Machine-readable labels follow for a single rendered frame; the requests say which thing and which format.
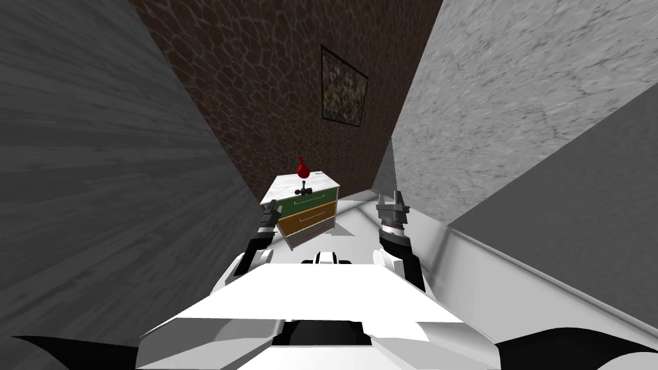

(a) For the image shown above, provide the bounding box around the dark framed wall picture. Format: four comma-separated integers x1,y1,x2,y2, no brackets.
320,44,370,128

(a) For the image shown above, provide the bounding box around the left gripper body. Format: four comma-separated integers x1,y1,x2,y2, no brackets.
260,200,281,230

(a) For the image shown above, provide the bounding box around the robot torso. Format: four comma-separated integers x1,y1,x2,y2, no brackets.
136,250,502,370

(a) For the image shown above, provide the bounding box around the white dresser with coloured drawers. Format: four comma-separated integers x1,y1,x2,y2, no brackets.
259,156,342,251

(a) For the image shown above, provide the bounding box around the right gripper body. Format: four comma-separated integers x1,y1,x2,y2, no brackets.
375,203,411,225

